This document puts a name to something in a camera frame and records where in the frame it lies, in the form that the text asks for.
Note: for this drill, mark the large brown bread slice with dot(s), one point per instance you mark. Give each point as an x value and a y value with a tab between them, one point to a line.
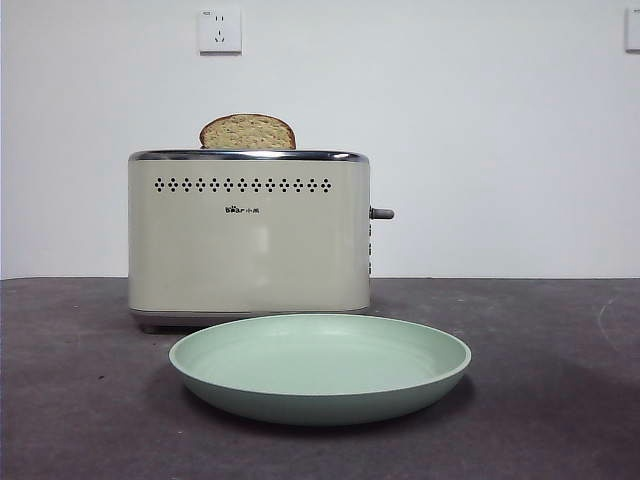
247	134

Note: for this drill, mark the pale green round plate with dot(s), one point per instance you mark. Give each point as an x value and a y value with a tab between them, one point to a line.
320	395

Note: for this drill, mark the cream two-slot toaster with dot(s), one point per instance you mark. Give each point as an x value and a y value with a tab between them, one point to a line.
250	250

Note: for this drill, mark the white wall socket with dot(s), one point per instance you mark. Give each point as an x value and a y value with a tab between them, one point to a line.
220	31

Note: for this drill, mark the white wall plate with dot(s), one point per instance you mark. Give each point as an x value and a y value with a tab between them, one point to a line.
634	30

